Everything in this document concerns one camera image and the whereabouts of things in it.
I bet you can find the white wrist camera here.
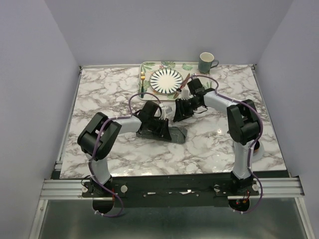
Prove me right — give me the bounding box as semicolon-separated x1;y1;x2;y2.
180;89;189;100
159;104;172;119

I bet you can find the bronze knife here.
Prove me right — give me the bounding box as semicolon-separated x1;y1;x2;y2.
173;73;190;99

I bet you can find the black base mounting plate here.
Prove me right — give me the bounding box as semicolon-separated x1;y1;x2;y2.
82;173;259;208

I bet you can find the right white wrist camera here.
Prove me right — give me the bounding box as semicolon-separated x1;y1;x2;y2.
180;89;189;100

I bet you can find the grey cloth napkin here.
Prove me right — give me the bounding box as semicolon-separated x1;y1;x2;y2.
136;126;187;144

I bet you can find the aluminium frame rail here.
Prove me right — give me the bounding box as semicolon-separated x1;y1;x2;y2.
40;178;305;201

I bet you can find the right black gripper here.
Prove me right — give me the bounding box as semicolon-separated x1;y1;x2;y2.
172;98;201;122

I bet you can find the teal ceramic mug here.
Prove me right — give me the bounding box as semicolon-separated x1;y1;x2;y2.
198;52;219;74

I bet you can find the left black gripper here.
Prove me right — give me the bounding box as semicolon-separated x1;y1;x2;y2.
148;117;172;141

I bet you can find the gold green-handled fork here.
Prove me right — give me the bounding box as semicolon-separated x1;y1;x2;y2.
140;71;145;98

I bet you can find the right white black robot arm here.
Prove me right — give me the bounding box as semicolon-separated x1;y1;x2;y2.
173;75;263;195

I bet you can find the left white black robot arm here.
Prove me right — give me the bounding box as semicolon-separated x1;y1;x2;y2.
77;101;172;197

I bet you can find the floral serving tray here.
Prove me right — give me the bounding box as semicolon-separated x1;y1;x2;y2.
138;61;199;101

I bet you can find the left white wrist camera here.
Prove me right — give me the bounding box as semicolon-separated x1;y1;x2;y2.
159;104;172;119

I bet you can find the small white saucer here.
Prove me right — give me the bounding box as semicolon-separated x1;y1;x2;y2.
251;142;264;163

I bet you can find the striped white plate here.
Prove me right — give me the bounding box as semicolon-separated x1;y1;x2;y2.
150;68;183;95

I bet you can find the orange black object on saucer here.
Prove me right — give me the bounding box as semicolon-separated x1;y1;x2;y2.
254;141;260;152

